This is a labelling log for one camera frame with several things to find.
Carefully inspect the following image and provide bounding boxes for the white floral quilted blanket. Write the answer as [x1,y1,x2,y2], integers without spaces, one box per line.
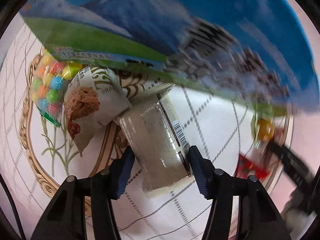
[0,12,320,240]

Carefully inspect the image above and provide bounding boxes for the white beige snack pack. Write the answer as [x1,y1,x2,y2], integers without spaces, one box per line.
[116,83,193,197]

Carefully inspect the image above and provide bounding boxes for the cardboard milk box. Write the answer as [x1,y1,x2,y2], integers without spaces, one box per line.
[20,0,319,115]

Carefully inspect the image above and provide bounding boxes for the packaged brown marinated egg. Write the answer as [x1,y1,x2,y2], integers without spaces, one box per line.
[251,115,275,148]

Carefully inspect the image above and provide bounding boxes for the small red pyramid snack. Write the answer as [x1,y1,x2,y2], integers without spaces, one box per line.
[234,154,269,181]

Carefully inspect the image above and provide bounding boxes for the white cookie packet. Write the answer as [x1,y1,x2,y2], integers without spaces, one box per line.
[64,66,131,153]

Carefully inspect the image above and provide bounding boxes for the colourful candy ball bag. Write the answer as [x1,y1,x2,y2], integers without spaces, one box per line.
[31,50,84,127]

